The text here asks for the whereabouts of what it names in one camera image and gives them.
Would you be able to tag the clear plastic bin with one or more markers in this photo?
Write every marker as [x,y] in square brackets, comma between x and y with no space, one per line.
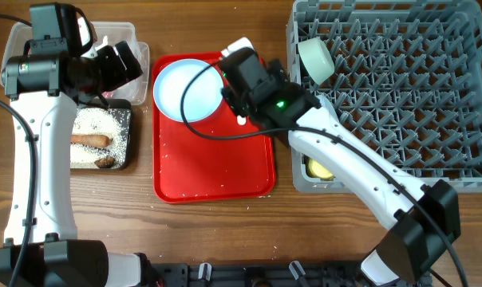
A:
[135,91]

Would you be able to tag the brown carrot-shaped root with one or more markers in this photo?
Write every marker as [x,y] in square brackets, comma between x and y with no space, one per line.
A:
[97,141]

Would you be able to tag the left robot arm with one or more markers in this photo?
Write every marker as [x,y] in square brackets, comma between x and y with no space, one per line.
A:
[44,88]

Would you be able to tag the white plastic spoon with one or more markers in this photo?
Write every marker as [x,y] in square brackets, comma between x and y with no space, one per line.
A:
[241,120]

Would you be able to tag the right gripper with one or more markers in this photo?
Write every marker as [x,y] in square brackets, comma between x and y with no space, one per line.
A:
[236,108]

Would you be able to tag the grey dishwasher rack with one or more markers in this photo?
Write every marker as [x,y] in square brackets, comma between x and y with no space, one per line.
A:
[407,80]

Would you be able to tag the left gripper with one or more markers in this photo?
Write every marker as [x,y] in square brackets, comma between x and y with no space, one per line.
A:
[119,75]

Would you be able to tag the black plastic tray bin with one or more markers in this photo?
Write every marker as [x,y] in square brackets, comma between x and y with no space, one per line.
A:
[123,119]

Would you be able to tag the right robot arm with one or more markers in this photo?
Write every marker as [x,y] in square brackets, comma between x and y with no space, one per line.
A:
[423,220]

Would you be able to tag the green bowl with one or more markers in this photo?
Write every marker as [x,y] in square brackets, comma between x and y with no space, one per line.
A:
[316,59]

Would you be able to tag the large light blue plate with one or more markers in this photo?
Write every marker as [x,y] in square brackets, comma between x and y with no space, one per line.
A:
[201,99]

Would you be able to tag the white rice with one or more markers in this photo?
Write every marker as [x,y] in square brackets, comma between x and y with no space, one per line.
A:
[93,123]

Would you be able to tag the yellow plastic cup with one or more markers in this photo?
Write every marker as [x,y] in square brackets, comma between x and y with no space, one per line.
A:
[315,170]

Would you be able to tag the brown food scrap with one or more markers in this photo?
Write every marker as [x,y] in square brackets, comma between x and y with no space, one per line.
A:
[106,162]

